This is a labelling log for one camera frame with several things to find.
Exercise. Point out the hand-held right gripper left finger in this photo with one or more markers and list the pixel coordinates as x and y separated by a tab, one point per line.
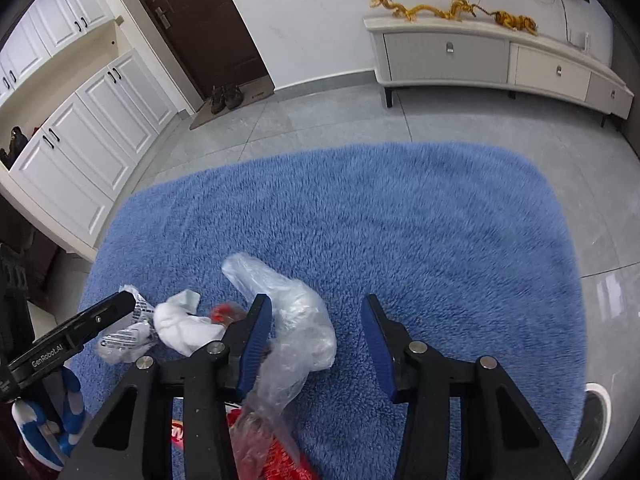
255	345

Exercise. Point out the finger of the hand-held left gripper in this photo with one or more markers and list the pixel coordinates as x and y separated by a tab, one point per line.
107	312

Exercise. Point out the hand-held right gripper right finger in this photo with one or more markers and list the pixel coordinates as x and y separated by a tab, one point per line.
377	350

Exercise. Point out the white barcode wrapper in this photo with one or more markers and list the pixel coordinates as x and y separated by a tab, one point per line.
125	337

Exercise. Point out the small red wrapper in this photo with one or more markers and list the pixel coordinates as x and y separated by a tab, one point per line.
225	314

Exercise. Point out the clear plastic bag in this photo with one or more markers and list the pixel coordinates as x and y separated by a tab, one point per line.
300	310

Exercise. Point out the white tissue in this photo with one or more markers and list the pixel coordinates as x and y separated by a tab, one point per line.
182	327

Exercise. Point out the red snack packet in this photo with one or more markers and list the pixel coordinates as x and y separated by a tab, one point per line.
285	460

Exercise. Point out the round white trash bin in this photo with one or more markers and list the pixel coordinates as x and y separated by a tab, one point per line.
592	425

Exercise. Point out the blue white striped slipper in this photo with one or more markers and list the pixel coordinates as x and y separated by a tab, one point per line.
37	430

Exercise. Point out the blue fluffy rug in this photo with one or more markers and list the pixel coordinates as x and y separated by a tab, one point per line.
375	230

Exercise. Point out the white lower cabinets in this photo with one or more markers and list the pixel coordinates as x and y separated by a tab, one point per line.
85	145

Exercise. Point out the dark bag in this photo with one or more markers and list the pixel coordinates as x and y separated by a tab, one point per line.
15	147

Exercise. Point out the brown door mat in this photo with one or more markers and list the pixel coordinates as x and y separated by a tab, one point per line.
255	95

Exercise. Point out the grey television stand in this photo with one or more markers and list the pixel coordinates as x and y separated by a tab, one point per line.
450	60

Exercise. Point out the brown entrance door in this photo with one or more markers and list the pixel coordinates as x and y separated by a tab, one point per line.
200	25

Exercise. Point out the golden dragon figurine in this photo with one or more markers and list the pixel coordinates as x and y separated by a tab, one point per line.
425	10

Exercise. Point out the golden tiger figurine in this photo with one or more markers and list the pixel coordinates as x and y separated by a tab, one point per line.
515	22

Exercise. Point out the small clear bottle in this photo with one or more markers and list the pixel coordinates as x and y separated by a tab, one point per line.
587	43

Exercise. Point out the white upper wall cabinets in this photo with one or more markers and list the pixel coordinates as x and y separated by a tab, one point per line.
45	25

